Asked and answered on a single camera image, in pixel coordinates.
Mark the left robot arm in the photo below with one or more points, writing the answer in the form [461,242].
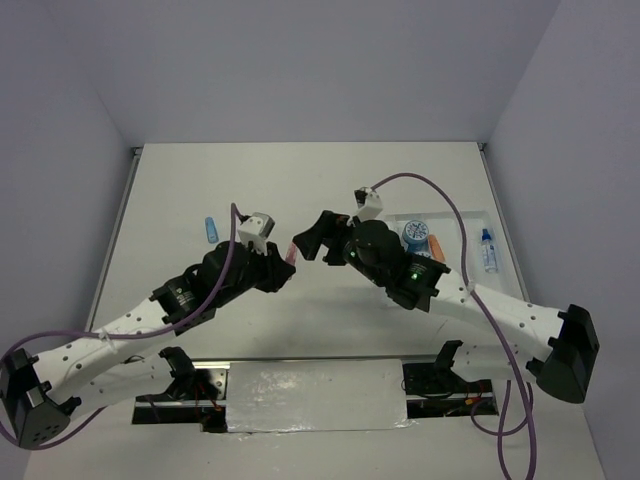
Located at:
[133,355]

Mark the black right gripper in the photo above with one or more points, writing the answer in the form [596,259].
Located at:
[331,225]

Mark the clear plastic organizer tray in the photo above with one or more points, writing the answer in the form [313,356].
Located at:
[445,227]

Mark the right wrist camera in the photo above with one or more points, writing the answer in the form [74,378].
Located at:
[369,205]

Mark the blue paint jar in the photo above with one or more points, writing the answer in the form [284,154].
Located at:
[415,235]

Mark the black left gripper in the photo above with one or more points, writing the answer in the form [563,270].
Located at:
[276,270]

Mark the blue highlighter cap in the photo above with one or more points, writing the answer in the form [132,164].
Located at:
[211,232]

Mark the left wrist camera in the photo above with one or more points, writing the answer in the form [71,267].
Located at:
[254,232]

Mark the orange highlighter cap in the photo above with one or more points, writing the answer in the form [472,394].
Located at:
[435,249]

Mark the clear blue spray bottle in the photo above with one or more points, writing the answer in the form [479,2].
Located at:
[488,252]

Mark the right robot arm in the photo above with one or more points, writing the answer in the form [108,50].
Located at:
[557,349]

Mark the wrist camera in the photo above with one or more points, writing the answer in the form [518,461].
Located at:
[369,205]
[254,232]

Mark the pink highlighter cap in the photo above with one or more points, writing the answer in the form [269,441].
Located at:
[291,254]

